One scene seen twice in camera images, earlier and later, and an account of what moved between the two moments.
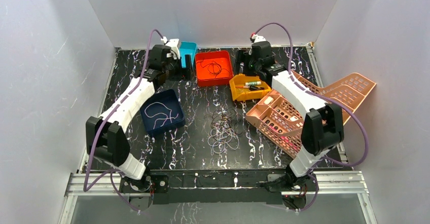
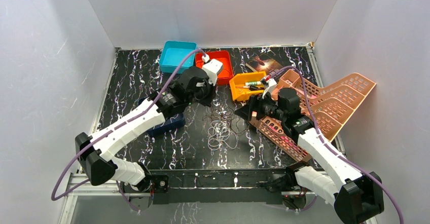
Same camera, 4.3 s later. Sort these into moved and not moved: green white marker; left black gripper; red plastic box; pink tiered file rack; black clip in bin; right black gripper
Moved: left black gripper; right black gripper
Not moved: black clip in bin; pink tiered file rack; green white marker; red plastic box
